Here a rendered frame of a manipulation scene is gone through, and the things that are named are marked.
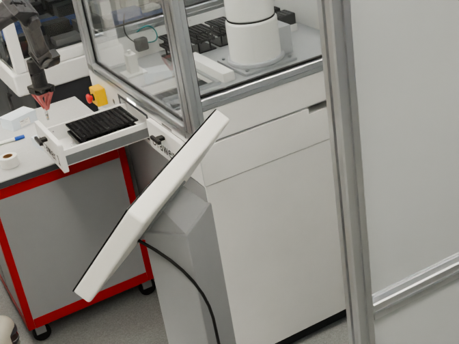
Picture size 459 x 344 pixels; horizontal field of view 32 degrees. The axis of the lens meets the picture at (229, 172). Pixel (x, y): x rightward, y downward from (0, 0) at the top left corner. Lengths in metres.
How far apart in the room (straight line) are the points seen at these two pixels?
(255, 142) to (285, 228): 0.37
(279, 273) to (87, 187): 0.83
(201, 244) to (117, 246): 0.29
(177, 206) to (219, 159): 0.63
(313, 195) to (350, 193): 1.41
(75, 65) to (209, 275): 1.89
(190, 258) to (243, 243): 0.82
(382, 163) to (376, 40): 0.23
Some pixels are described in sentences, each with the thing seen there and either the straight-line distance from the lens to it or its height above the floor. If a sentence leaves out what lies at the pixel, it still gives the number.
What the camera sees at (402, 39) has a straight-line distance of 1.40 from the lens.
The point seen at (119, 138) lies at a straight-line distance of 2.85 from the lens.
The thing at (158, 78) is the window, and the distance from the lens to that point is 2.67.
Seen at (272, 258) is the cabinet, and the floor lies 0.43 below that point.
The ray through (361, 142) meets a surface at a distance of 1.40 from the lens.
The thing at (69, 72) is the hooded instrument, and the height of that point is 0.85.
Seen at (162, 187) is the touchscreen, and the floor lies 1.18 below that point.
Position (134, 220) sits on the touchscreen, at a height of 1.17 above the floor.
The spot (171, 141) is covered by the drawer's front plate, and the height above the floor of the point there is 0.91.
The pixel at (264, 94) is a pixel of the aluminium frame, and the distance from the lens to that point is 2.56.
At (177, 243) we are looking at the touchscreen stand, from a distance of 1.91.
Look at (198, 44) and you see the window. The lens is 2.41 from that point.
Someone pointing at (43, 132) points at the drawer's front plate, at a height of 0.92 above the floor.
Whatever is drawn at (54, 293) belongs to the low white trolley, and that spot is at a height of 0.21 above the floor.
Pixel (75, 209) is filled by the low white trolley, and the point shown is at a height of 0.54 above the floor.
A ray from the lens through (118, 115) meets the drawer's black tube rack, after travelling 2.96.
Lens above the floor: 2.00
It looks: 27 degrees down
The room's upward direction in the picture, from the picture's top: 9 degrees counter-clockwise
